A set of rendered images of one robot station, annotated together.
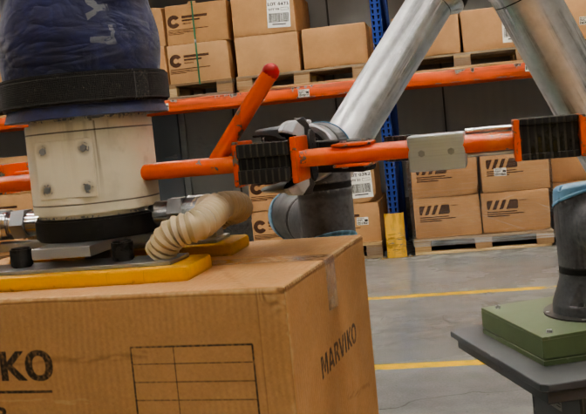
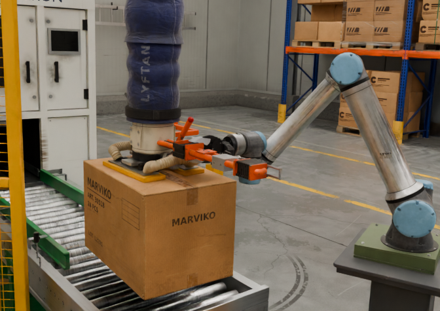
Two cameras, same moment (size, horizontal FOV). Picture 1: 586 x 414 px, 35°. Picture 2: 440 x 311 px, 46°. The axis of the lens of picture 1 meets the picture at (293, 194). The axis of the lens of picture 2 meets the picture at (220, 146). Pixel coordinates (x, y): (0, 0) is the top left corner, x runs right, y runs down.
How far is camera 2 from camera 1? 1.30 m
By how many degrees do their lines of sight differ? 38
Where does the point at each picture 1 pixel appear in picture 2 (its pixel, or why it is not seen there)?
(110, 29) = (147, 96)
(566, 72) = (365, 132)
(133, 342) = (122, 196)
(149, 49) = (163, 103)
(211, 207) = (160, 161)
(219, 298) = (135, 192)
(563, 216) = not seen: hidden behind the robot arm
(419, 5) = (321, 86)
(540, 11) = (355, 103)
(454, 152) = (221, 165)
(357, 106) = (285, 125)
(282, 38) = not seen: outside the picture
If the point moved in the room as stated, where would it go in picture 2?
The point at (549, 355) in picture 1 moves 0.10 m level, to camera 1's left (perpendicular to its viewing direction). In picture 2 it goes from (356, 253) to (334, 246)
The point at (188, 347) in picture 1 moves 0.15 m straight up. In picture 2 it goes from (129, 203) to (129, 163)
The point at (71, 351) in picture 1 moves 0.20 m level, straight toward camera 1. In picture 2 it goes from (113, 193) to (80, 207)
